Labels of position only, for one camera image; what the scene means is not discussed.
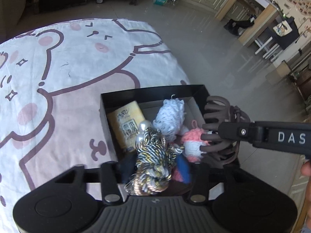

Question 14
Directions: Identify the pink crochet doll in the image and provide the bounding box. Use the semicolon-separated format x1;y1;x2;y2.
172;119;212;183

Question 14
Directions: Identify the braided rope knot ornament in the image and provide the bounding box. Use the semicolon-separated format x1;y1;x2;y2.
124;120;184;196

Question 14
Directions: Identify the yellow small carton box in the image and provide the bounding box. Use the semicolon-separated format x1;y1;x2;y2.
107;101;145;153

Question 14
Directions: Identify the white crochet pouch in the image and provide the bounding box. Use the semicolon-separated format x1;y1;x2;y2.
152;98;185;143

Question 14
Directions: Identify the brown hair claw clip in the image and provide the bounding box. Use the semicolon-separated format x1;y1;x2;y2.
200;96;250;169

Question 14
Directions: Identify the person's right hand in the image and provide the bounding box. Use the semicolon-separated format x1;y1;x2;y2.
301;160;311;228

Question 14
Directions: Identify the black open gift box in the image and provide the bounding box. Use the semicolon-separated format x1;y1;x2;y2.
100;84;242;170

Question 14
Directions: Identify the white folding chair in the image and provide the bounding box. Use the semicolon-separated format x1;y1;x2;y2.
254;37;284;63

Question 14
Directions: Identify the tote bag with cartoon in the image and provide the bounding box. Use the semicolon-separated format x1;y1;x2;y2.
272;17;299;50

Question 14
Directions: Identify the cartoon bear bed sheet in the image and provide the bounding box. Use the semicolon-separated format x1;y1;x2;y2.
0;17;191;208

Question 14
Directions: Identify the black boots pair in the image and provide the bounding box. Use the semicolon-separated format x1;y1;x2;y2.
224;19;254;36

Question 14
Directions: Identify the wooden table leg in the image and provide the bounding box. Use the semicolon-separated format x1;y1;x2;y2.
238;4;279;47

